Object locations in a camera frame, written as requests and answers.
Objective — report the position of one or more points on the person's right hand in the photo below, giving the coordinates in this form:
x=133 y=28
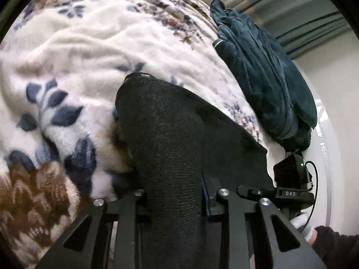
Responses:
x=304 y=227

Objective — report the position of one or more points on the grey green curtain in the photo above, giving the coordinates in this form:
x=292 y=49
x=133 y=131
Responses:
x=291 y=14

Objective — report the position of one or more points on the floral fleece blanket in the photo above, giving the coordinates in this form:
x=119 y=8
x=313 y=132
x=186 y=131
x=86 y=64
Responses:
x=84 y=75

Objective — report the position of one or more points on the person's right forearm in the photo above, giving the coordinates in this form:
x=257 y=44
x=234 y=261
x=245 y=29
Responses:
x=336 y=249

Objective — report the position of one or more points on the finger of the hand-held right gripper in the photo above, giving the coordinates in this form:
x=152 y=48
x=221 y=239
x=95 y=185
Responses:
x=256 y=192

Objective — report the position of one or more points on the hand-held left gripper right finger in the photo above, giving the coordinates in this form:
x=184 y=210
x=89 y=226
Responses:
x=205 y=199

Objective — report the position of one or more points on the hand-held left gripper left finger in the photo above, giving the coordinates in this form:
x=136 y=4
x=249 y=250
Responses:
x=131 y=207

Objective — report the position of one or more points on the black knit garment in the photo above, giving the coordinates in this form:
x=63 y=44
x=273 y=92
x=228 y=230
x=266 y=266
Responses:
x=174 y=159

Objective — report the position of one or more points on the teal plush blanket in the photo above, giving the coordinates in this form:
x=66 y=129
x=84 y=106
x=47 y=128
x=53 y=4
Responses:
x=263 y=84

